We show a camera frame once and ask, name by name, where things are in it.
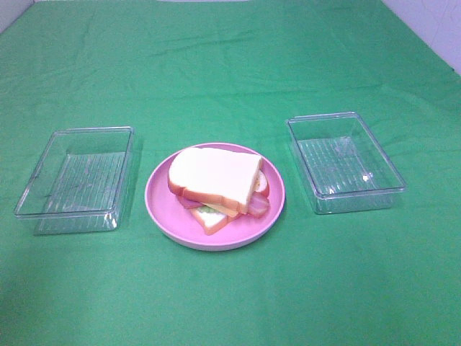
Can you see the bread slice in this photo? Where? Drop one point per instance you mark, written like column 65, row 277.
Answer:
column 211, row 223
column 215, row 176

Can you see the yellow cheese slice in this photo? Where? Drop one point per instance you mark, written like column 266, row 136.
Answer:
column 222, row 209

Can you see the bacon strip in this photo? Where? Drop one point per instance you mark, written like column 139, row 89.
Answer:
column 187, row 203
column 258, row 205

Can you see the green lettuce leaf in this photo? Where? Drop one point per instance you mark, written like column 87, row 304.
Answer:
column 205, row 209

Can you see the pink round plate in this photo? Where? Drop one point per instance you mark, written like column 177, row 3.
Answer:
column 180, row 225

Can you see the green table cloth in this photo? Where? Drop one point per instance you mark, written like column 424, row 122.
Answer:
column 182, row 74

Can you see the clear right plastic container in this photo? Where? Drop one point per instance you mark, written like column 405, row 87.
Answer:
column 344, row 167

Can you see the clear plastic container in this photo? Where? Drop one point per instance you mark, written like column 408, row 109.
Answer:
column 79, row 183
column 344, row 167

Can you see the clear left plastic container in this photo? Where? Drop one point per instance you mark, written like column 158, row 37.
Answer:
column 79, row 183

